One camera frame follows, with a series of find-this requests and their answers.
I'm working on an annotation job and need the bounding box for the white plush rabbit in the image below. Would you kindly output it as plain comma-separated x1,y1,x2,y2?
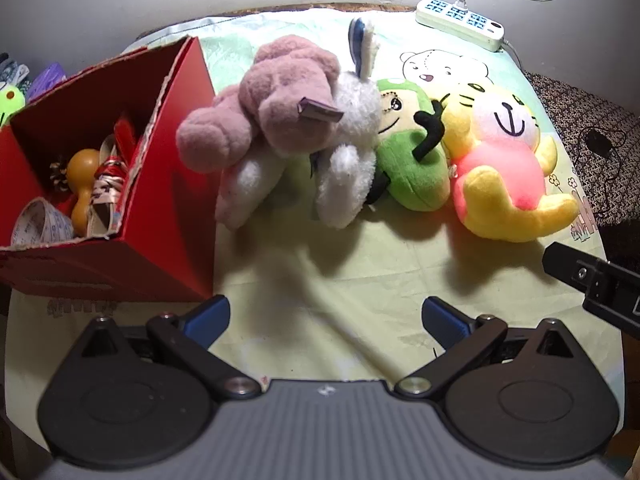
215,17,383,231

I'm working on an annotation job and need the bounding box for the red ribbon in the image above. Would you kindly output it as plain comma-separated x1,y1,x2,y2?
112,117,138,161

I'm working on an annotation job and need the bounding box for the black and white rope toy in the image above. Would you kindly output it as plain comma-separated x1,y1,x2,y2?
50,157,71,191

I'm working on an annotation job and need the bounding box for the dark patterned blanket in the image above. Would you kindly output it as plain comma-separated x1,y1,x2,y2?
522,72,640,231

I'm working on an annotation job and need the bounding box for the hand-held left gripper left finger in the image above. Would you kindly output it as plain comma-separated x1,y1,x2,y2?
75,295,261,402

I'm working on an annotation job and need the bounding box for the black cable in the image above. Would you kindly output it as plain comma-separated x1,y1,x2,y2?
570,127,631,221

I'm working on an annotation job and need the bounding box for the bright green frog plush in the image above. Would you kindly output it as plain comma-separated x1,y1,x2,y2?
0,82,26,126

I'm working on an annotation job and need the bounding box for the green plush toy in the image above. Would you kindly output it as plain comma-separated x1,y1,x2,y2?
365,78,451,212

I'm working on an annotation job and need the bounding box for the red cardboard box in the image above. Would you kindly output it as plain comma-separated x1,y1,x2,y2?
0,35,218,303

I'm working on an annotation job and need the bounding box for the orange gourd toy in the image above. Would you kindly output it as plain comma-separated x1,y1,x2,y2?
67,149,103,236

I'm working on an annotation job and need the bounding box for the yellow and pink plush toy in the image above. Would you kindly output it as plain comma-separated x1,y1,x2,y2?
440,82,581,241

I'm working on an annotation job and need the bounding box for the striped ribbon bundle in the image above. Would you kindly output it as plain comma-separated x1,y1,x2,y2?
87,135,126,238

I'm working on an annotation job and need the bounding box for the cartoon printed bed sheet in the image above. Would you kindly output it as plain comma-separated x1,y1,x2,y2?
5,2,608,386

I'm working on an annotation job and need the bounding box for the white power strip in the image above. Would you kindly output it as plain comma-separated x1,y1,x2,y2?
416,0,506,52

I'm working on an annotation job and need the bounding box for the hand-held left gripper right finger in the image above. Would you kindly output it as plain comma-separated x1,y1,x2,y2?
421,296,576,402

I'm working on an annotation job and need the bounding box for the white power strip cord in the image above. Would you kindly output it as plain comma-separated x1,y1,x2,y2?
500,39,525,70

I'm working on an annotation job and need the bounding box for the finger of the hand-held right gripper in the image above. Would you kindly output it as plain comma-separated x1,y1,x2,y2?
542,242,640,341

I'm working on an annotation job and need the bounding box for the purple packet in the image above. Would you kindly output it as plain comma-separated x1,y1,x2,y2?
27,62,66,101

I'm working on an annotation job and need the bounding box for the white patterned cloth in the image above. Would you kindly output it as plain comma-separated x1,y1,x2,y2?
0,52,31,86

